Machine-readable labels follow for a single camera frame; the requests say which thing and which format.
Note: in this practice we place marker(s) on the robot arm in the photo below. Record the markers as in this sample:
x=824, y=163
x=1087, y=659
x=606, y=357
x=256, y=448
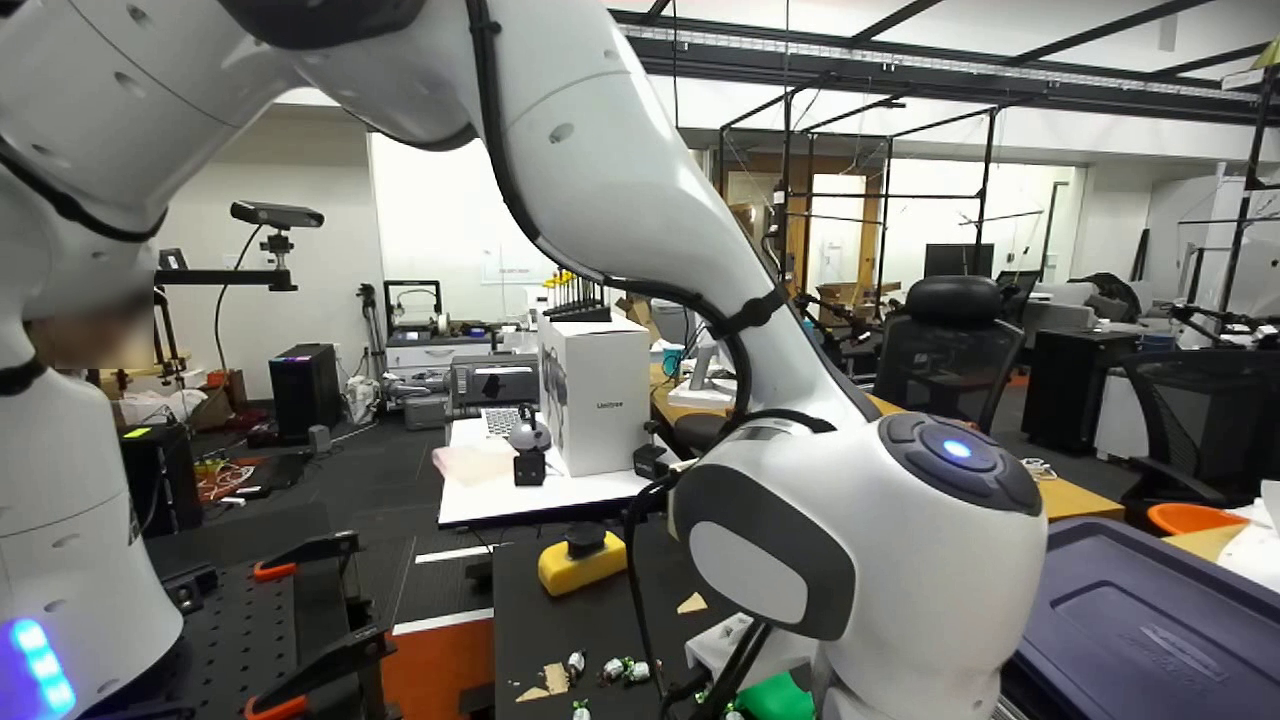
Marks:
x=600, y=180

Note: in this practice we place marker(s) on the green plush toy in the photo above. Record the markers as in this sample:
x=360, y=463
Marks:
x=778, y=700

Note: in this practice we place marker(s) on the orange bowl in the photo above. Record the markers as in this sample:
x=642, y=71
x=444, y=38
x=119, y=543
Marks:
x=1190, y=518

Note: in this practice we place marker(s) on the white cardboard box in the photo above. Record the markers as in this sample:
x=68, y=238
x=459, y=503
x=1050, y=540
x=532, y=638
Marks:
x=600, y=400

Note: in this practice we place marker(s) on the rack of hex keys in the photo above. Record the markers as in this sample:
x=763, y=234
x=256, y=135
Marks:
x=577, y=300

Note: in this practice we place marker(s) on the small black and grey gadget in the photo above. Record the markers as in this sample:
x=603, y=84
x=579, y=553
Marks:
x=529, y=450

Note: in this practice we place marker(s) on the grey equipment case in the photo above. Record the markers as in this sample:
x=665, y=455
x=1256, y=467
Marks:
x=492, y=382

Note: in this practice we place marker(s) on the white low table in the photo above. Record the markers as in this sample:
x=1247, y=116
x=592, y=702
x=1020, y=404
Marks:
x=500, y=495

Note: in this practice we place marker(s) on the pink sheet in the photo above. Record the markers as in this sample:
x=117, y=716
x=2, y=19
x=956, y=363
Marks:
x=472, y=465

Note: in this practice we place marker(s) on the yellow block with black knob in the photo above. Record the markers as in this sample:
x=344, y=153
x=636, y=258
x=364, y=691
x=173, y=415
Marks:
x=585, y=568

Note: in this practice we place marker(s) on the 3d printer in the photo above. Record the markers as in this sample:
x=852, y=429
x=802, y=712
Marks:
x=412, y=305

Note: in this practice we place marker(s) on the cardboard scrap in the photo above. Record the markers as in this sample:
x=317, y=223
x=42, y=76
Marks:
x=692, y=604
x=550, y=680

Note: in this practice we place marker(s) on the black office chair with headrest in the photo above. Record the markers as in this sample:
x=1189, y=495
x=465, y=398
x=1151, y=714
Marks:
x=950, y=350

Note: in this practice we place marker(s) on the wrapped candy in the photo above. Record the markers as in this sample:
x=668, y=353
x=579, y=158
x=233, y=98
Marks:
x=625, y=670
x=576, y=664
x=581, y=711

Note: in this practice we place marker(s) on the monitor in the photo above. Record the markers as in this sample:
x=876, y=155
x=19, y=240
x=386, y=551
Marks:
x=958, y=260

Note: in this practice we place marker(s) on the black computer tower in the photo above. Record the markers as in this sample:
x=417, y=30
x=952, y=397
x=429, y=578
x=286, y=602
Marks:
x=305, y=390

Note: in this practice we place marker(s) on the black clamp with orange tips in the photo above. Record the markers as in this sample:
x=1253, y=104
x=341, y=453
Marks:
x=330, y=665
x=310, y=553

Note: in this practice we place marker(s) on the black cabinet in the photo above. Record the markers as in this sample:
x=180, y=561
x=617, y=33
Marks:
x=1075, y=390

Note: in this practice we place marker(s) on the black box with green light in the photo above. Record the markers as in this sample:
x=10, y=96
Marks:
x=165, y=480

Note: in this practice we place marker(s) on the black mesh office chair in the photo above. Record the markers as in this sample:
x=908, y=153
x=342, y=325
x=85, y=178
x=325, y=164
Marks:
x=1200, y=420

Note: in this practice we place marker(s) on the purple storage bin lid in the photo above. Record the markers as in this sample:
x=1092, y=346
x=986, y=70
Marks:
x=1140, y=630

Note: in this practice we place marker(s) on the black metal frame cage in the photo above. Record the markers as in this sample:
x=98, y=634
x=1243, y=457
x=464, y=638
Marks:
x=790, y=200

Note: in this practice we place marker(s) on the camera on mount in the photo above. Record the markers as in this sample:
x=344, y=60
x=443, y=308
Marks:
x=277, y=214

